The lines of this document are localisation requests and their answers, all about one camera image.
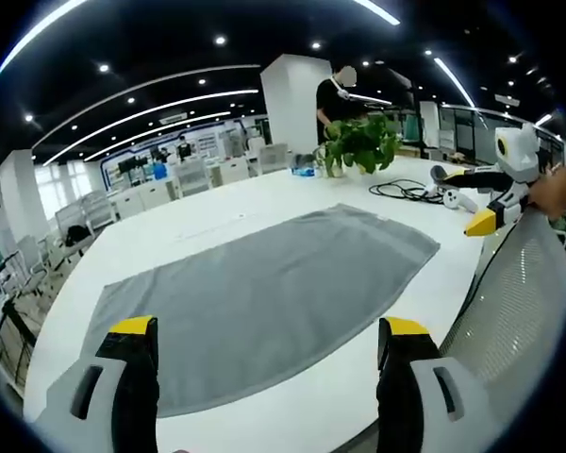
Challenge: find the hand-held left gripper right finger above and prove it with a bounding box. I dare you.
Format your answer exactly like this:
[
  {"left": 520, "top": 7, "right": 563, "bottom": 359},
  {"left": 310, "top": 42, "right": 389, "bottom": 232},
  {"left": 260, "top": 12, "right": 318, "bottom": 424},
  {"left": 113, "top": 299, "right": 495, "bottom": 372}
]
[{"left": 375, "top": 316, "right": 497, "bottom": 453}]

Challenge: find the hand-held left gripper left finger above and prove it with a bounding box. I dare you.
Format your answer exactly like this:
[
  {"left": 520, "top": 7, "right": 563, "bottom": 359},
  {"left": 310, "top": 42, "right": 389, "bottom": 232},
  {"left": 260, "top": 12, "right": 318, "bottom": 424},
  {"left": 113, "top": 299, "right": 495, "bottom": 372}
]
[{"left": 26, "top": 315, "right": 162, "bottom": 453}]

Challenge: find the grey towel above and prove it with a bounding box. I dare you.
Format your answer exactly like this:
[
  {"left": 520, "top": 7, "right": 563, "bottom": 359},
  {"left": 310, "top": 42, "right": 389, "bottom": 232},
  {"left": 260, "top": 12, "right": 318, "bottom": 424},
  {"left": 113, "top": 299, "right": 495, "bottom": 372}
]
[{"left": 82, "top": 203, "right": 442, "bottom": 419}]

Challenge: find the person's right hand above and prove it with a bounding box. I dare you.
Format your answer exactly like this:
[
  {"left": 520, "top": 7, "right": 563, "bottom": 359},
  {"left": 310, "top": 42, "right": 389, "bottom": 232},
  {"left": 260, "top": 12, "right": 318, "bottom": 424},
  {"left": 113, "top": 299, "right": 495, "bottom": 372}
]
[{"left": 527, "top": 165, "right": 566, "bottom": 219}]

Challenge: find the white handheld controller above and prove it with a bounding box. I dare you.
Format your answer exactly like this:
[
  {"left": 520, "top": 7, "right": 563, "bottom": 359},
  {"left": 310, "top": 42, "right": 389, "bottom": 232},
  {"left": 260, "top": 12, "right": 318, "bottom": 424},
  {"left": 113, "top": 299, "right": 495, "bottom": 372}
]
[{"left": 441, "top": 187, "right": 479, "bottom": 212}]

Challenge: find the white table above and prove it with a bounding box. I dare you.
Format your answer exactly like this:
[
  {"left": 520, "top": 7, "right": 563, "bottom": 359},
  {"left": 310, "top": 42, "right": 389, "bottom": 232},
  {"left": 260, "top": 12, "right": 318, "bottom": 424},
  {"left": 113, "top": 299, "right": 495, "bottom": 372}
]
[{"left": 22, "top": 155, "right": 518, "bottom": 453}]

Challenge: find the grey mesh chair back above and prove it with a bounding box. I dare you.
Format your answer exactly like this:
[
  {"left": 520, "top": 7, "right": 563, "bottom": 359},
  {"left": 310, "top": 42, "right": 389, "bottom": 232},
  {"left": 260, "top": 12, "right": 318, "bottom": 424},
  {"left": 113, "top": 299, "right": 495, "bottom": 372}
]
[{"left": 439, "top": 207, "right": 566, "bottom": 428}]

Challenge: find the green potted plant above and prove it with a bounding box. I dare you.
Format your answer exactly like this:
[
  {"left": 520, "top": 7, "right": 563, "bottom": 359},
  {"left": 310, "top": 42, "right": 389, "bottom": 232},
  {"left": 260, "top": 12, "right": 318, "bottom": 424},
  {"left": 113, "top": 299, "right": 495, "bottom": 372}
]
[{"left": 320, "top": 114, "right": 403, "bottom": 179}]

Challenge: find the black bag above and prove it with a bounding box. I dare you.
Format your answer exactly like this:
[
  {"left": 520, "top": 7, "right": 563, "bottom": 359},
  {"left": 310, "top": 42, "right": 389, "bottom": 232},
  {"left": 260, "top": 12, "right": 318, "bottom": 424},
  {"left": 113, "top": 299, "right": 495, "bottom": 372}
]
[{"left": 64, "top": 225, "right": 94, "bottom": 247}]

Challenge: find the white mesh chair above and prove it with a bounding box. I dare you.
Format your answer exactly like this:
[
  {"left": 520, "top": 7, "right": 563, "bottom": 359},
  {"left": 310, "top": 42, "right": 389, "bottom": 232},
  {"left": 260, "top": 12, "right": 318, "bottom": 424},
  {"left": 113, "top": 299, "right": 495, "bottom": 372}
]
[
  {"left": 175, "top": 159, "right": 212, "bottom": 198},
  {"left": 79, "top": 189, "right": 120, "bottom": 232},
  {"left": 258, "top": 143, "right": 292, "bottom": 175}
]

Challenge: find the white square pillar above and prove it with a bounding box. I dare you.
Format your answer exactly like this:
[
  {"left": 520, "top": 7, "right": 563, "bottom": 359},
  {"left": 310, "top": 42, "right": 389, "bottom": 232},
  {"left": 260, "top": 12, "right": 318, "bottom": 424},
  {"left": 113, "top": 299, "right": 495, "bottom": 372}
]
[{"left": 259, "top": 53, "right": 335, "bottom": 153}]

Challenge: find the black cable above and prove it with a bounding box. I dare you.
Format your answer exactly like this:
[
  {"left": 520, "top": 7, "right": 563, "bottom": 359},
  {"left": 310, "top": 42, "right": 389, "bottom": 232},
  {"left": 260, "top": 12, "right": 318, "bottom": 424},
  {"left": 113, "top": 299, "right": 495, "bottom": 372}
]
[{"left": 368, "top": 180, "right": 445, "bottom": 206}]

